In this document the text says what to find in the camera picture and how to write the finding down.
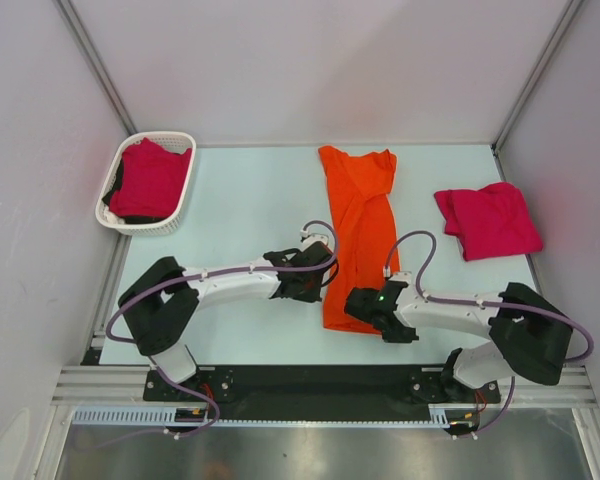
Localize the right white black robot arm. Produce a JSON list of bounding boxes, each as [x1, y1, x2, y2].
[[344, 279, 573, 401]]

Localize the right aluminium corner post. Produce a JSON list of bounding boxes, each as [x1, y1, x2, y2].
[[491, 0, 587, 156]]

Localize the purple cable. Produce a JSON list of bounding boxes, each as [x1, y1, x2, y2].
[[382, 229, 595, 441], [104, 219, 339, 444]]

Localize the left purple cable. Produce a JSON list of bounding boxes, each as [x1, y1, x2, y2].
[[104, 219, 339, 444]]

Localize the left aluminium corner post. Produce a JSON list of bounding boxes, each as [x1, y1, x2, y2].
[[52, 0, 138, 135]]

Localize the aluminium corner post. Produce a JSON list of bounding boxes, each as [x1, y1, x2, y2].
[[52, 0, 138, 135], [491, 0, 587, 156]]

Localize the magenta shirt in basket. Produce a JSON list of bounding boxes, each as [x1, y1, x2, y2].
[[102, 138, 192, 224]]

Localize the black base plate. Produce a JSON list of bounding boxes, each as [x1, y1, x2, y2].
[[143, 363, 501, 424]]

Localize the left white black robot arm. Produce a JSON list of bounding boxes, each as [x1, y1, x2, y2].
[[112, 238, 337, 400]]

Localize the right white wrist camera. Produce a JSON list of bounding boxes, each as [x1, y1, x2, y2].
[[383, 266, 413, 285]]

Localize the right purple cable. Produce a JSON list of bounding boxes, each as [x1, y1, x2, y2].
[[382, 229, 595, 441]]

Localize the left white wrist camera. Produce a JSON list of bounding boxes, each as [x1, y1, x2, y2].
[[300, 229, 329, 247]]

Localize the folded magenta t shirt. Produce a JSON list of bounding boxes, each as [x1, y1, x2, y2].
[[434, 182, 544, 262]]

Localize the white plastic basket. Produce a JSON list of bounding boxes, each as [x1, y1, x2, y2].
[[95, 131, 196, 236]]

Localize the aluminium frame rail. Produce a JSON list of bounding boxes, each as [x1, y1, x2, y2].
[[51, 365, 597, 408]]

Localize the black shirt in basket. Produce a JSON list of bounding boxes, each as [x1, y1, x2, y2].
[[102, 160, 171, 225]]

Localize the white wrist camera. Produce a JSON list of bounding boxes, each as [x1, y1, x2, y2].
[[383, 266, 413, 285], [300, 229, 329, 247]]

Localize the white slotted cable duct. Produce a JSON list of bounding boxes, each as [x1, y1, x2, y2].
[[73, 406, 454, 428]]

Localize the orange t shirt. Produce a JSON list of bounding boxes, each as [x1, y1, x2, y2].
[[318, 146, 401, 334]]

